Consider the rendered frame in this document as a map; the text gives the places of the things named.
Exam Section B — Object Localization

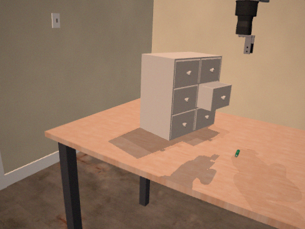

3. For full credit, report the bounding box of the grey drawer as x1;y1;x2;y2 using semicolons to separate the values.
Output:
174;59;200;87
171;109;195;138
194;108;215;130
172;85;198;114
199;58;221;83
197;81;232;111

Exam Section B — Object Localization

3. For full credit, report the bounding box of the small beige chest of drawers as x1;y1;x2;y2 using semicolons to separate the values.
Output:
140;52;222;141

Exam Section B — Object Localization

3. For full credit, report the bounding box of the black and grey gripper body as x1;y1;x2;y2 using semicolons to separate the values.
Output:
235;0;269;35

